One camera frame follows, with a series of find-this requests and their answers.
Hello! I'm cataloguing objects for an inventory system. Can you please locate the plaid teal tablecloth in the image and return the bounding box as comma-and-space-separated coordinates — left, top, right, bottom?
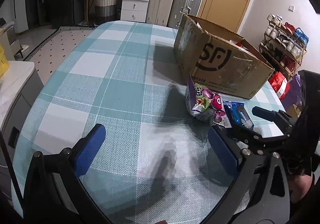
11, 20, 286, 224

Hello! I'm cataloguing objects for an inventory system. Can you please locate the person's right hand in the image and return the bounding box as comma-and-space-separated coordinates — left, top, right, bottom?
288, 175, 312, 203

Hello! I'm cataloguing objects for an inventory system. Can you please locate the silver aluminium suitcase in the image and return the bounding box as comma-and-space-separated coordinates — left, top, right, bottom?
167, 0, 201, 29

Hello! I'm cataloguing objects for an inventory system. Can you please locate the brown cardboard SF box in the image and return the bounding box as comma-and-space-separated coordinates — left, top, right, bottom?
174, 15, 274, 99

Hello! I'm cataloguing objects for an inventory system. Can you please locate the wooden shoe rack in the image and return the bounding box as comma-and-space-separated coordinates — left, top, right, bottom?
259, 14, 309, 81

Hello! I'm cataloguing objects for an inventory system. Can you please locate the dotted beige rug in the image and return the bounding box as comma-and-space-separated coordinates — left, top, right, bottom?
26, 26, 95, 84

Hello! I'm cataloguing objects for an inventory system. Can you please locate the purple shopping bag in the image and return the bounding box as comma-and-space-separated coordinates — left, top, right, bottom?
281, 74, 301, 111

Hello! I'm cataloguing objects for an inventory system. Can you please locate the white wall switch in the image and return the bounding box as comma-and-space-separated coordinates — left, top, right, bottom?
289, 5, 295, 12

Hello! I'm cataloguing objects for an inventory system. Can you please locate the red shopping bag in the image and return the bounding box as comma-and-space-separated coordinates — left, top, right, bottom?
268, 71, 290, 101

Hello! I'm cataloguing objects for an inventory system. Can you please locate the woven laundry basket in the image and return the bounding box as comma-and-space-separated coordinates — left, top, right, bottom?
94, 0, 117, 25

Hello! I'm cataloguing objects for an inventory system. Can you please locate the blue Oreo snack pack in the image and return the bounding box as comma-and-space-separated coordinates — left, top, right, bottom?
223, 100, 254, 130

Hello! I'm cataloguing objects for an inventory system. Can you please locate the grey white side cabinet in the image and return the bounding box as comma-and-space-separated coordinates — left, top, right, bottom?
0, 59, 45, 199

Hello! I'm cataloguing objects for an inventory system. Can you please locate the purple snack bag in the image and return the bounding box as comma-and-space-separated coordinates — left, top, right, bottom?
185, 78, 231, 128

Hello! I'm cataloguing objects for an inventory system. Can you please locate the beige hard suitcase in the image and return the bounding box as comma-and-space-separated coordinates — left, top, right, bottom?
145, 0, 173, 26

